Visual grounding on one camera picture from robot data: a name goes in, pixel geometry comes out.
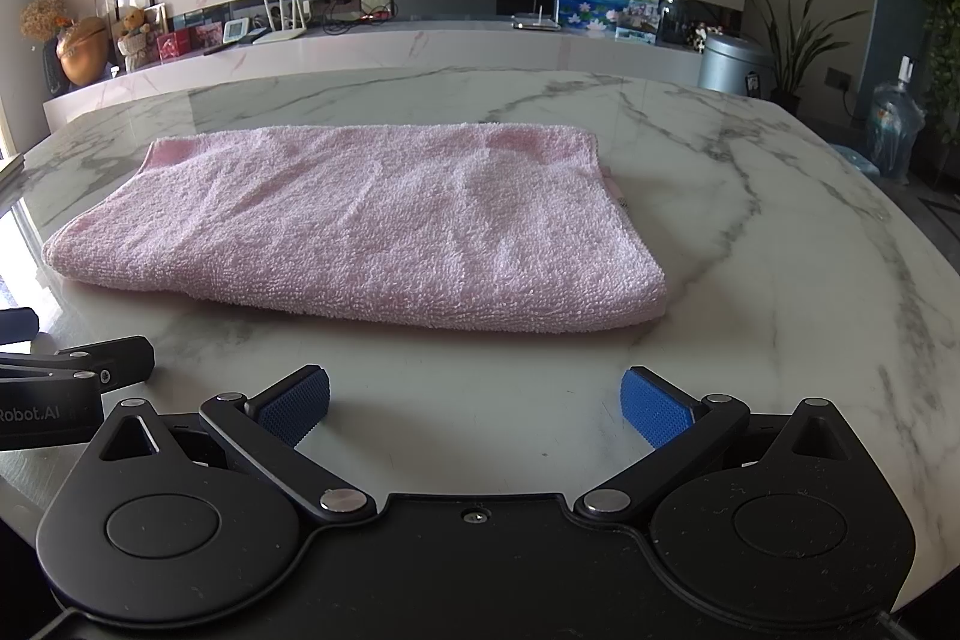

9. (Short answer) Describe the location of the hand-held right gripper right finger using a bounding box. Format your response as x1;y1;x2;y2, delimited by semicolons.
574;368;865;525

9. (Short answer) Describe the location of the white marble media console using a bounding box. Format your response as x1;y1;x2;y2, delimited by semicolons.
43;14;710;121

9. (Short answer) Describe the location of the grey metal trash can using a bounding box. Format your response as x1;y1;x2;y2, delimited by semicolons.
697;34;774;98

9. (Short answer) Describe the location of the dark glass jar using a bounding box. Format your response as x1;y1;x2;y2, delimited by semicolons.
660;0;695;48

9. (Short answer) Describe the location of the small photo card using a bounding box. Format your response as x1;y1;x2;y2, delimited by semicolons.
615;0;662;44

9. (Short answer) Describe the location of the pink terry towel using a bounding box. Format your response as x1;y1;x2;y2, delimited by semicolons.
43;122;668;336

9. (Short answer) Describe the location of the dried flower bunch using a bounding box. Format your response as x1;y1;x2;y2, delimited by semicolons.
20;0;73;42

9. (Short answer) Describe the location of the white antenna router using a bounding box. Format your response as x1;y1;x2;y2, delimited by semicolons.
251;0;310;46

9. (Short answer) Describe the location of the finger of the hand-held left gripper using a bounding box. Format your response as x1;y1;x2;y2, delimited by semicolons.
0;336;156;395
0;308;38;345

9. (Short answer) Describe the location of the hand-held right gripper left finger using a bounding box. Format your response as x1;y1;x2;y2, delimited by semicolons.
97;366;377;522

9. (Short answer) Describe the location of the long-leaved potted plant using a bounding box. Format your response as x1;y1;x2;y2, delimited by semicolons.
733;0;860;103

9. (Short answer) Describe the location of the teal plastic stool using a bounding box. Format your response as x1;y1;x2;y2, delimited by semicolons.
832;143;883;177

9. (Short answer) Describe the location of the brown gourd-shaped vase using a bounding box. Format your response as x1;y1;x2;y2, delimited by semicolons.
56;16;113;86

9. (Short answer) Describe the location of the large clear water bottle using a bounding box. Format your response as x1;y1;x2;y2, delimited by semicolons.
866;55;928;184

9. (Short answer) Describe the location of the flat white network box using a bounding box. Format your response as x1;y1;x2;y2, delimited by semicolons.
512;8;563;33

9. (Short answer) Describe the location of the brown teddy bear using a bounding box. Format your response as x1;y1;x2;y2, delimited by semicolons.
115;6;155;72

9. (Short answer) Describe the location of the black vase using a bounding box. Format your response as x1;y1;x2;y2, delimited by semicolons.
43;36;65;94

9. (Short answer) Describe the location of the green climbing plant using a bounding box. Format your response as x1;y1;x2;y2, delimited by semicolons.
806;0;960;148

